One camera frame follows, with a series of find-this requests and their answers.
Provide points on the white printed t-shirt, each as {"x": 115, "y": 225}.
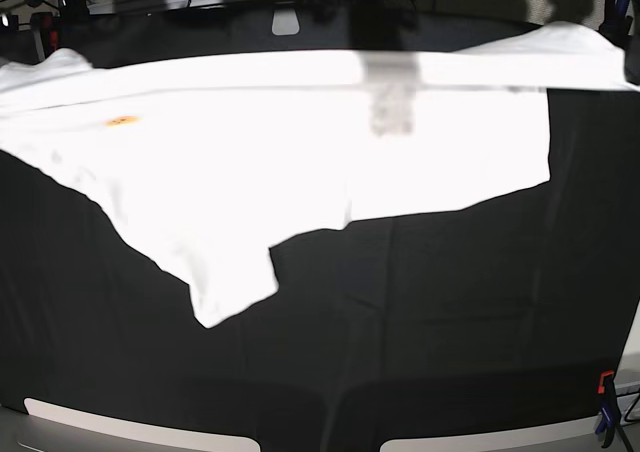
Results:
{"x": 203, "y": 164}

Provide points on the red clamp far left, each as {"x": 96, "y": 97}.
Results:
{"x": 43, "y": 26}

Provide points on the blue clamp far right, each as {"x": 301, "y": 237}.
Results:
{"x": 616, "y": 22}

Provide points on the red blue clamp near right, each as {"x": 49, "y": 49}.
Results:
{"x": 609, "y": 413}

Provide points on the grey camera stand foot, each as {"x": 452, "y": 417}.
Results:
{"x": 285, "y": 22}

